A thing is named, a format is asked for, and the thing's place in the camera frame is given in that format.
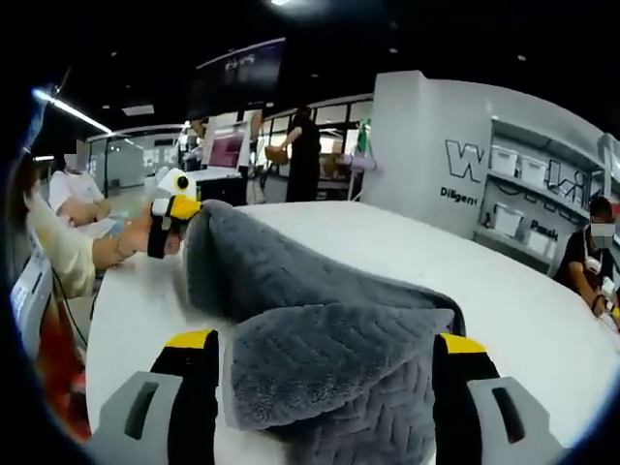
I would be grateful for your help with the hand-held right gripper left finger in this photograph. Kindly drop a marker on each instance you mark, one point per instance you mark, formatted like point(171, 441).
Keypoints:
point(145, 421)

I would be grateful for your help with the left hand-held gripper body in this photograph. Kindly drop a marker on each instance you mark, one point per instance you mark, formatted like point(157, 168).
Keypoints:
point(172, 184)

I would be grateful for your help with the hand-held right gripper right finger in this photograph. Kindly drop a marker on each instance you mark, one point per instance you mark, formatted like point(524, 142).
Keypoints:
point(484, 426)

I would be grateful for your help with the grey plush towel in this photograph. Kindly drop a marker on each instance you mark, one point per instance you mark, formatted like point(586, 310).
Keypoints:
point(315, 300)

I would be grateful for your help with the person's left hand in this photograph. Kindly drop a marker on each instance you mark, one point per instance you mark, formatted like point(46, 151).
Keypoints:
point(138, 239)

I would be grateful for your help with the pink display monitor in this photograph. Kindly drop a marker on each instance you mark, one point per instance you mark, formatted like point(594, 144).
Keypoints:
point(227, 150)

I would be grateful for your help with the person's red clothing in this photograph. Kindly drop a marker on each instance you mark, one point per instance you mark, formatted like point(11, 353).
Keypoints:
point(63, 378)

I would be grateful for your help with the white table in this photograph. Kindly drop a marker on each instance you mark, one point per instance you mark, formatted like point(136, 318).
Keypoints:
point(508, 315)

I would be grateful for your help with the ceiling light bar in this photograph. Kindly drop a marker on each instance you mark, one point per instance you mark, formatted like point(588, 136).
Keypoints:
point(72, 111)

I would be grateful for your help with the black hanging screen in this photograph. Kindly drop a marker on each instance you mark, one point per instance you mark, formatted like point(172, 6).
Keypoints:
point(237, 72)

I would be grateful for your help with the person's upper body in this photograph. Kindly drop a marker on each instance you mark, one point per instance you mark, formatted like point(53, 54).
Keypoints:
point(21, 194)

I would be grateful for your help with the white chest device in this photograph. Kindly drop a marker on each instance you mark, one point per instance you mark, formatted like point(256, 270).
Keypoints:
point(31, 290)

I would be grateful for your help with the lilac cylinder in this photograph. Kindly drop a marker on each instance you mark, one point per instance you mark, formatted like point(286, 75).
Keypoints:
point(361, 164)

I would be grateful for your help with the green hanging item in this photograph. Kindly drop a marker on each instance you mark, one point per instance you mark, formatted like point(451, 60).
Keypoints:
point(364, 138)

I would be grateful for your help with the group of white storage bins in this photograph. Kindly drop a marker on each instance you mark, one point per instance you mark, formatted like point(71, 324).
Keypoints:
point(504, 160)

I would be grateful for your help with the grey metal storage shelf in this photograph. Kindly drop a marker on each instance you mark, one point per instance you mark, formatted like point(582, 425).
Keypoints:
point(547, 145)

